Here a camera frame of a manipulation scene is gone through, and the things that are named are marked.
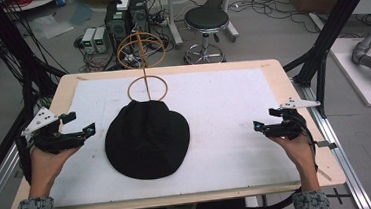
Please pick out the white platform board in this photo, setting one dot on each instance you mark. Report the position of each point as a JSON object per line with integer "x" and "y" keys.
{"x": 358, "y": 81}

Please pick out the white metal table legs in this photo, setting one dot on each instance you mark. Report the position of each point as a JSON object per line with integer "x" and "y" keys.
{"x": 175, "y": 25}

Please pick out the black round stool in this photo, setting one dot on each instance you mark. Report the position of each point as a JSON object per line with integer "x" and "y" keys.
{"x": 206, "y": 18}

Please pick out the white table mat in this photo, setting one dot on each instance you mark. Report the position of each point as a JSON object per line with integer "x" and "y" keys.
{"x": 225, "y": 131}

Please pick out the black computer tower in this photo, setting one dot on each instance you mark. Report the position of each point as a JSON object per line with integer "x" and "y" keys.
{"x": 117, "y": 24}
{"x": 139, "y": 16}

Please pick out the clear plastic sheet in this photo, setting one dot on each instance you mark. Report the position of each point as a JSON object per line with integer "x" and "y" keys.
{"x": 50, "y": 26}

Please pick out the grey metal bracket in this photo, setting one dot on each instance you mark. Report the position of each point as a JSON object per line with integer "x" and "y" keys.
{"x": 327, "y": 144}

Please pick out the person's left hand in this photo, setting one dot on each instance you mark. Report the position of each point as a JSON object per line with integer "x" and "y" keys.
{"x": 45, "y": 172}

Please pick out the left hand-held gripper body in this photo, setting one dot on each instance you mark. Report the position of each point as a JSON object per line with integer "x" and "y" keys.
{"x": 51, "y": 141}

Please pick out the black brimmed hat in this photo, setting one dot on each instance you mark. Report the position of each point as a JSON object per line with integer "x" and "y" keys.
{"x": 148, "y": 141}

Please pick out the grey bench power supply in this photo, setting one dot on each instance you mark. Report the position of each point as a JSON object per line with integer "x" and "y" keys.
{"x": 100, "y": 39}
{"x": 88, "y": 40}

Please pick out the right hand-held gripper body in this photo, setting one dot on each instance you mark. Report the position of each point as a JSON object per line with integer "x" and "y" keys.
{"x": 287, "y": 128}

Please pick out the small white box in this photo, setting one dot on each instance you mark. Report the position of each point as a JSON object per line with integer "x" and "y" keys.
{"x": 123, "y": 3}

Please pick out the person's right hand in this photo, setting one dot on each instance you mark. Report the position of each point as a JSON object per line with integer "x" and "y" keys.
{"x": 299, "y": 157}

